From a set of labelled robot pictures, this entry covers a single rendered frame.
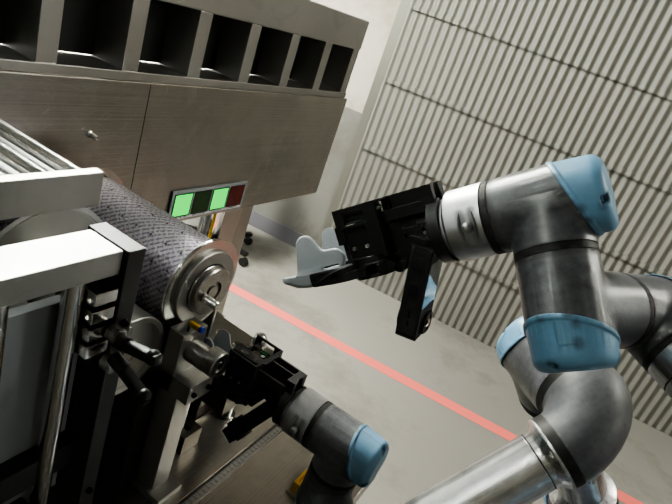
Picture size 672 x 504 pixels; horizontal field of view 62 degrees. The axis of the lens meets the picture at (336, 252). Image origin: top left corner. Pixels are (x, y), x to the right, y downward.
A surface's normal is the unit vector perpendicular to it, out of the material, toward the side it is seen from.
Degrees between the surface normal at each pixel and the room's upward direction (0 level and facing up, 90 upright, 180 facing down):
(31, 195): 90
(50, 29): 90
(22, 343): 90
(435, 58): 90
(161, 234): 28
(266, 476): 0
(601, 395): 37
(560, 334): 75
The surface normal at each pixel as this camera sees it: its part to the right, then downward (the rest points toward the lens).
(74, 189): 0.82, 0.45
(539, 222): -0.62, -0.16
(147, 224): 0.06, -0.68
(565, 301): -0.38, -0.22
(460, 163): -0.38, 0.25
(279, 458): 0.32, -0.87
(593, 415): -0.14, -0.44
